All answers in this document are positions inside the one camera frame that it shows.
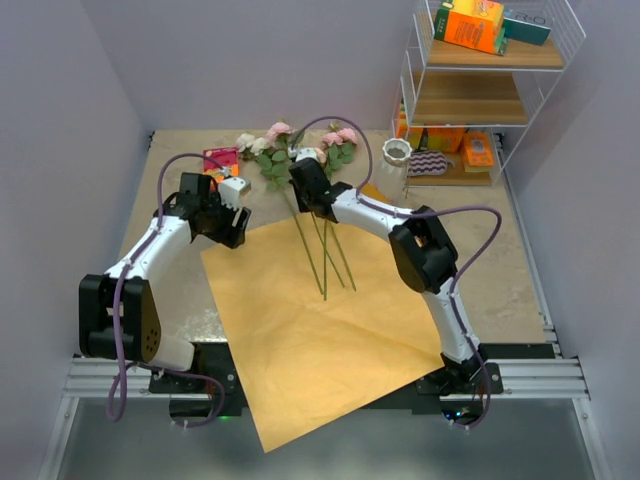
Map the aluminium rail frame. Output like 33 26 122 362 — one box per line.
37 319 614 480

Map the purple cable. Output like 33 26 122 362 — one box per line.
104 152 236 429
292 115 503 430

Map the white wire shelf rack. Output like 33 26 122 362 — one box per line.
391 1 586 187

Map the orange green carton box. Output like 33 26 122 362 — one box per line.
434 0 508 56

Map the orange paper flower wrap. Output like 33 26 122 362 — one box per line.
201 186 442 451

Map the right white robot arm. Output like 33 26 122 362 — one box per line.
289 158 491 393

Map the yellow orange packet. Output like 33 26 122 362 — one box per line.
460 132 495 173

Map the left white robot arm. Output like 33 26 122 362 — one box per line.
79 173 251 392

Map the artificial rose bouquet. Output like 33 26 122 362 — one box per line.
236 120 358 298

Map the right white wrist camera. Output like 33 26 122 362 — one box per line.
287 146 319 162

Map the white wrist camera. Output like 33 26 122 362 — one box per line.
217 176 251 211
287 146 319 162

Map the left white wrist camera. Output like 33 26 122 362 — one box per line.
217 176 251 211

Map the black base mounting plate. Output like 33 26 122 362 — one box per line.
149 343 504 425

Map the orange box bottom shelf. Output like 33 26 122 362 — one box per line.
394 113 466 153

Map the striped purple grey sleep mask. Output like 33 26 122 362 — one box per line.
408 150 456 177

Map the white faceted ceramic vase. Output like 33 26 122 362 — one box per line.
373 138 412 204

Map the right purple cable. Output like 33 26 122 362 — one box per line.
292 115 503 430

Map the pink orange candy box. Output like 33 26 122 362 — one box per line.
202 147 239 182

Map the teal box on shelf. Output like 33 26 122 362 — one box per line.
503 9 553 46

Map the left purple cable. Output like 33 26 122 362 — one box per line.
104 152 236 429

